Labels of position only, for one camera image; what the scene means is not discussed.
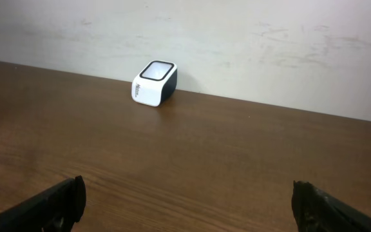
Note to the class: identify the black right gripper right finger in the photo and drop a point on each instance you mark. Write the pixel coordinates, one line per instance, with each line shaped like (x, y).
(316, 211)

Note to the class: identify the white barcode scanner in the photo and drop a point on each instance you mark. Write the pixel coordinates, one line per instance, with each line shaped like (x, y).
(155, 83)

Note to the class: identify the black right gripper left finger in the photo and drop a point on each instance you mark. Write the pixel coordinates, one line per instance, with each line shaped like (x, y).
(57, 208)

